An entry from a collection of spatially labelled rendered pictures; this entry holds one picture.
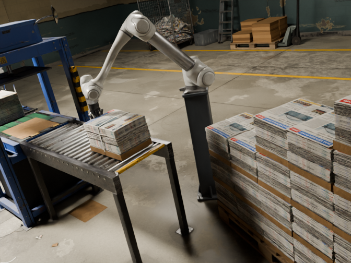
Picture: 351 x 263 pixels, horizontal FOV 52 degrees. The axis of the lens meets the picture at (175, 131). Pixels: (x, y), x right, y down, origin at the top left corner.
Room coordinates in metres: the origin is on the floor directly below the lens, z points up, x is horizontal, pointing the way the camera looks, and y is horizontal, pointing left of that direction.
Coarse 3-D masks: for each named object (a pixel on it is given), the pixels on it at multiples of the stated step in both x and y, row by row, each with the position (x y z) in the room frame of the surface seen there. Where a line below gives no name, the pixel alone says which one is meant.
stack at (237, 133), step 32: (224, 128) 2.37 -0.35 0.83; (256, 160) 1.92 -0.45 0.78; (224, 192) 2.34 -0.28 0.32; (256, 192) 1.94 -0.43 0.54; (288, 192) 1.68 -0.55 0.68; (320, 192) 1.47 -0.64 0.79; (256, 224) 1.99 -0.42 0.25; (288, 224) 1.69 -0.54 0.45; (320, 224) 1.47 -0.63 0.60; (288, 256) 1.72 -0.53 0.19
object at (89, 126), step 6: (102, 114) 2.60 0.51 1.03; (108, 114) 2.57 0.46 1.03; (114, 114) 2.55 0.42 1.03; (90, 120) 2.53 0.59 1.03; (96, 120) 2.50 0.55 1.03; (102, 120) 2.48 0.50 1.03; (84, 126) 2.48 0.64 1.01; (90, 126) 2.42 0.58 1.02; (90, 132) 2.45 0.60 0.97; (96, 132) 2.38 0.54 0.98; (90, 138) 2.47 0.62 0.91; (96, 138) 2.41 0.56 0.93; (90, 144) 2.49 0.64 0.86; (96, 144) 2.43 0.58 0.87
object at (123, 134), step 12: (120, 120) 2.40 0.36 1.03; (132, 120) 2.35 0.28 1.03; (144, 120) 2.40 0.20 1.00; (108, 132) 2.26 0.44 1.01; (120, 132) 2.25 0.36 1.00; (132, 132) 2.31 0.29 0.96; (144, 132) 2.37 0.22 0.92; (108, 144) 2.31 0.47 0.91; (120, 144) 2.23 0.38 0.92; (132, 144) 2.29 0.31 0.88
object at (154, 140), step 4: (72, 120) 3.32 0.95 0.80; (76, 120) 3.30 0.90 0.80; (80, 124) 3.17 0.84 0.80; (152, 140) 2.47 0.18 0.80; (156, 140) 2.46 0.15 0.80; (160, 140) 2.44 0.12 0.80; (164, 140) 2.43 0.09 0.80; (168, 144) 2.36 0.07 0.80; (164, 148) 2.38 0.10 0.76; (168, 148) 2.36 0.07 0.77; (172, 148) 2.39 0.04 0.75; (156, 152) 2.45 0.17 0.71; (160, 152) 2.42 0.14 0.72; (164, 152) 2.39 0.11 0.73; (168, 152) 2.35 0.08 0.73; (172, 152) 2.38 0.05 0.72; (160, 156) 2.42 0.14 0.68; (164, 156) 2.39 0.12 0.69; (168, 156) 2.36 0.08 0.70; (172, 156) 2.37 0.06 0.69
